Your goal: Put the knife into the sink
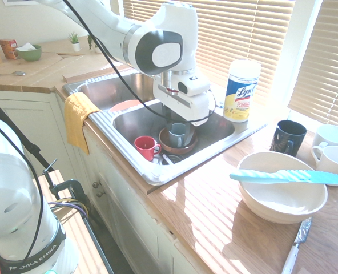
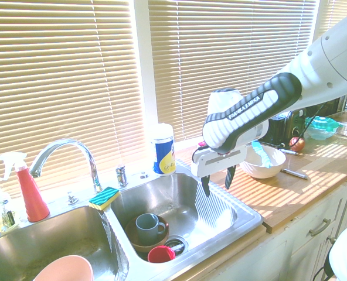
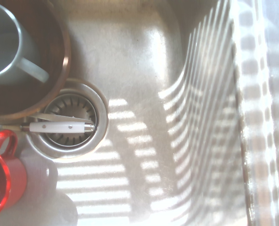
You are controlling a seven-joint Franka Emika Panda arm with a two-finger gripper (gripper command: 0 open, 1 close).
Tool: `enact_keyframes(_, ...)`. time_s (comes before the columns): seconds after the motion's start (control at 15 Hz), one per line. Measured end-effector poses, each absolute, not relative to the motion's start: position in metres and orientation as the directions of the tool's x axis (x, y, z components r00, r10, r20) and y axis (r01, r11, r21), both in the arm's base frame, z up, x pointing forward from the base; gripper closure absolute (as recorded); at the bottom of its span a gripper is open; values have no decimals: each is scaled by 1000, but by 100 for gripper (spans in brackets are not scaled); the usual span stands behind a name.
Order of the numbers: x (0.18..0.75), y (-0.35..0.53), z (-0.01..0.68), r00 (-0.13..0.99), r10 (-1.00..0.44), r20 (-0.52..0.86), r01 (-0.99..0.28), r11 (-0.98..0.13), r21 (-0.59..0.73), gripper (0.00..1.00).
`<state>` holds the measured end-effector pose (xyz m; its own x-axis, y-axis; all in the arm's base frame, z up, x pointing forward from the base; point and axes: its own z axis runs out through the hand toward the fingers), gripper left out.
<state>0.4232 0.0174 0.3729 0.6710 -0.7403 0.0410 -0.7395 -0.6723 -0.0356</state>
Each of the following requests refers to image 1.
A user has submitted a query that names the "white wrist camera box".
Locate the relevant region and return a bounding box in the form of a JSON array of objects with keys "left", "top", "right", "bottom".
[{"left": 173, "top": 71, "right": 211, "bottom": 97}]

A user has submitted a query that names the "black stand pole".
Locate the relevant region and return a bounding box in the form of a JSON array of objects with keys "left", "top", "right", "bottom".
[{"left": 0, "top": 90, "right": 55, "bottom": 172}]

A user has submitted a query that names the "cream kitchen cabinet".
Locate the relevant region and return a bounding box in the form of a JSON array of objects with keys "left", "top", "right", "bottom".
[{"left": 0, "top": 90, "right": 207, "bottom": 274}]

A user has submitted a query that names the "white handled kitchen knife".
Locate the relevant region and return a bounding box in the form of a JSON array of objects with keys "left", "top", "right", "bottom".
[{"left": 281, "top": 217, "right": 312, "bottom": 274}]

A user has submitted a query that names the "black printed mug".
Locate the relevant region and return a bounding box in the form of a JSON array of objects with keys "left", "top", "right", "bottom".
[{"left": 269, "top": 119, "right": 308, "bottom": 157}]

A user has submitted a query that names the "brown wooden bowl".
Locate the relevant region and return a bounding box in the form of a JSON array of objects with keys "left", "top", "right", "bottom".
[{"left": 158, "top": 127, "right": 199, "bottom": 155}]

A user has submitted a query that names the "Lysol wipes canister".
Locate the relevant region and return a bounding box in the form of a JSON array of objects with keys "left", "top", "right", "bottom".
[{"left": 222, "top": 59, "right": 262, "bottom": 123}]

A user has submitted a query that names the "coloured wire bundle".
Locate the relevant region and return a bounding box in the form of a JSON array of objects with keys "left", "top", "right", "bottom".
[{"left": 49, "top": 199, "right": 90, "bottom": 219}]

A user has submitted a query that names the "large cream bowl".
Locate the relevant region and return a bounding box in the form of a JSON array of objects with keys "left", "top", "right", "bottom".
[{"left": 236, "top": 151, "right": 329, "bottom": 224}]

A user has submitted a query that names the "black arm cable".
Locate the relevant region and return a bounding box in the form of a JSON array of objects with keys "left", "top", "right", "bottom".
[{"left": 62, "top": 0, "right": 218, "bottom": 120}]

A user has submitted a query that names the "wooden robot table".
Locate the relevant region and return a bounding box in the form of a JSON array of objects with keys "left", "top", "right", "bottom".
[{"left": 31, "top": 170, "right": 114, "bottom": 274}]

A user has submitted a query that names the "small plant white pot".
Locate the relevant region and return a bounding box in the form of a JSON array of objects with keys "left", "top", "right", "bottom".
[{"left": 68, "top": 31, "right": 82, "bottom": 53}]

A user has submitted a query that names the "yellow dish cloth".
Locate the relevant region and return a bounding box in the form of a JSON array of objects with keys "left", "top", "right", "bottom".
[{"left": 63, "top": 91, "right": 101, "bottom": 156}]

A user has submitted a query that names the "grey blue mug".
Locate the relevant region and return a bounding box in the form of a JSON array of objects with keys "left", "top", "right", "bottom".
[{"left": 167, "top": 123, "right": 188, "bottom": 148}]

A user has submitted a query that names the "stainless steel double sink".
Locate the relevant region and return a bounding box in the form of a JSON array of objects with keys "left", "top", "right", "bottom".
[{"left": 62, "top": 68, "right": 268, "bottom": 186}]

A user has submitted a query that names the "red ceramic mug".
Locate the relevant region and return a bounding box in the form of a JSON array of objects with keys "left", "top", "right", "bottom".
[{"left": 134, "top": 136, "right": 162, "bottom": 162}]

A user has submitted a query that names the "green bowl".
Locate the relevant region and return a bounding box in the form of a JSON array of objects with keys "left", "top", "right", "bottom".
[{"left": 15, "top": 45, "right": 43, "bottom": 62}]

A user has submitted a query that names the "beige window blind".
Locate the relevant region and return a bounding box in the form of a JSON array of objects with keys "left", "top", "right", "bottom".
[
  {"left": 122, "top": 0, "right": 295, "bottom": 106},
  {"left": 287, "top": 0, "right": 338, "bottom": 130}
]

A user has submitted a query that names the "pink plastic bowl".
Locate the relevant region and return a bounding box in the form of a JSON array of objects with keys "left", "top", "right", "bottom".
[{"left": 108, "top": 99, "right": 143, "bottom": 114}]

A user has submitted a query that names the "orange cardboard box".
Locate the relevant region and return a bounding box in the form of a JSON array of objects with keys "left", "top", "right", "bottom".
[{"left": 0, "top": 38, "right": 21, "bottom": 60}]

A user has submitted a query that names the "white paper napkin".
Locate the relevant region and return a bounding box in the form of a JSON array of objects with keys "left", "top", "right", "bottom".
[{"left": 16, "top": 42, "right": 35, "bottom": 52}]

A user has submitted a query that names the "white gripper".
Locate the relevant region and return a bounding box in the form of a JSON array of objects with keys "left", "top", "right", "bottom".
[{"left": 152, "top": 82, "right": 210, "bottom": 145}]

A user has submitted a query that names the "metal sink drain strainer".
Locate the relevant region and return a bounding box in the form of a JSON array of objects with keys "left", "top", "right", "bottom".
[{"left": 162, "top": 154, "right": 184, "bottom": 166}]

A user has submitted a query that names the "trailing dark green plant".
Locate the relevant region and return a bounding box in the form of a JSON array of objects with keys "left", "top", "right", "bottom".
[{"left": 87, "top": 34, "right": 104, "bottom": 54}]

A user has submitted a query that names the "metal spoon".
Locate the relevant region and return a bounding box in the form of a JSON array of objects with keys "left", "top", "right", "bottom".
[{"left": 0, "top": 70, "right": 27, "bottom": 78}]

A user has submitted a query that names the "wide white ceramic mug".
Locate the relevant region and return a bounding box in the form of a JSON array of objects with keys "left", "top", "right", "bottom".
[{"left": 311, "top": 124, "right": 338, "bottom": 151}]

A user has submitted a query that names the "teal plastic knife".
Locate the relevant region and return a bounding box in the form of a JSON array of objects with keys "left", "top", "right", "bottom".
[{"left": 229, "top": 168, "right": 338, "bottom": 185}]

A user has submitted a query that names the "black metal clamp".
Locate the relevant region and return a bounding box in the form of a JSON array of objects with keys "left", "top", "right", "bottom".
[{"left": 42, "top": 159, "right": 87, "bottom": 207}]

